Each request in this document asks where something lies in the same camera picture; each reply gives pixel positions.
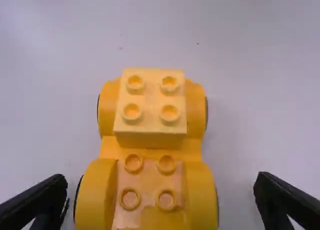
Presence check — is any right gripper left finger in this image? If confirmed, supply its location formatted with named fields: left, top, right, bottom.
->
left=0, top=174, right=70, bottom=230

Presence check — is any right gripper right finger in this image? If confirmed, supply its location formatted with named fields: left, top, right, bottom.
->
left=252, top=171, right=320, bottom=230

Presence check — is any yellow toy car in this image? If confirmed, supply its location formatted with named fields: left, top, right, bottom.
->
left=74, top=67, right=220, bottom=230

